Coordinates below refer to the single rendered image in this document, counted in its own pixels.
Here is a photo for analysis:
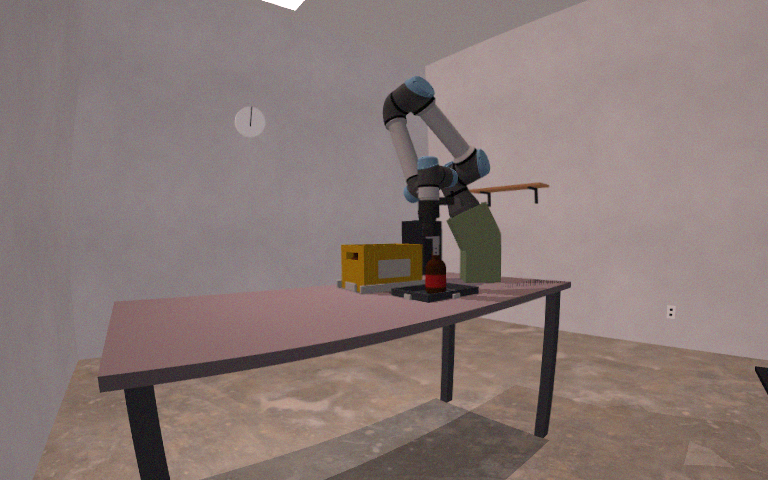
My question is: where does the brown bottle with red band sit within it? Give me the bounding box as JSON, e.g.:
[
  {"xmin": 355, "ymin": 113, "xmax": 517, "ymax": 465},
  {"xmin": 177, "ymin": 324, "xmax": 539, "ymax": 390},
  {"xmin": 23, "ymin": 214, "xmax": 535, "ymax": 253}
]
[{"xmin": 425, "ymin": 249, "xmax": 446, "ymax": 294}]

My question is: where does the yellow bottle crate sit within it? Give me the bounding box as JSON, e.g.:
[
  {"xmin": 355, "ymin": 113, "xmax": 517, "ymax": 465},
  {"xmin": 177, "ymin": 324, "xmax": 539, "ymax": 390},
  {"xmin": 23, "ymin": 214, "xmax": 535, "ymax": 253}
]
[{"xmin": 341, "ymin": 244, "xmax": 422, "ymax": 292}]

